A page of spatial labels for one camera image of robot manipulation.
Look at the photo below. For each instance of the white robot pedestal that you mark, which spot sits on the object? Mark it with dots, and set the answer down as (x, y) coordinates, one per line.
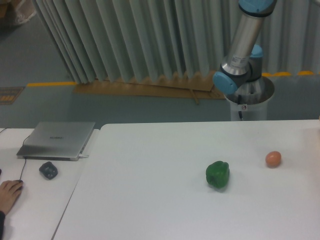
(250, 101)

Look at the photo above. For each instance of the brown egg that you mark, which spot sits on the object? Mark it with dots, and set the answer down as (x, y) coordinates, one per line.
(273, 159)

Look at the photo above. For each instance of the green bell pepper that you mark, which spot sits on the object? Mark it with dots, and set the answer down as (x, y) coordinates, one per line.
(217, 175)

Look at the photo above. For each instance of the brown cardboard floor sheet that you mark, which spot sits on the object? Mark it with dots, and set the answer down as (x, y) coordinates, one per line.
(197, 87)

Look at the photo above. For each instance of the dark sleeved forearm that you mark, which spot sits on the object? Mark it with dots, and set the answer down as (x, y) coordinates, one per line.
(2, 220)

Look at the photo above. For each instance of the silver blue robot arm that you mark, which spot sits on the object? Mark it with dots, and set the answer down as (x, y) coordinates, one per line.
(243, 63)

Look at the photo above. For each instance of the person's hand on mouse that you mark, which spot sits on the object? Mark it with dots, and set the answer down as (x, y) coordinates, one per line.
(7, 201)

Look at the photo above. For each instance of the clear plastic bag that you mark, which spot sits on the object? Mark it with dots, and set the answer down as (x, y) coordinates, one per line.
(24, 10)

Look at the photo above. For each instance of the silver closed laptop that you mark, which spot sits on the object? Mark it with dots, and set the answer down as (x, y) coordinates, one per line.
(57, 140)

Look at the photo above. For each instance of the pale green folding curtain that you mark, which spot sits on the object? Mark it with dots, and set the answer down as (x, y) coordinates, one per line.
(135, 39)

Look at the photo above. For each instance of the small black controller device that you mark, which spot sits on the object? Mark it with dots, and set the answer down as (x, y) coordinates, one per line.
(48, 170)

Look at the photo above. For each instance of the black computer mouse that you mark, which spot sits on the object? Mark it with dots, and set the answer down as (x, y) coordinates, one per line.
(16, 188)

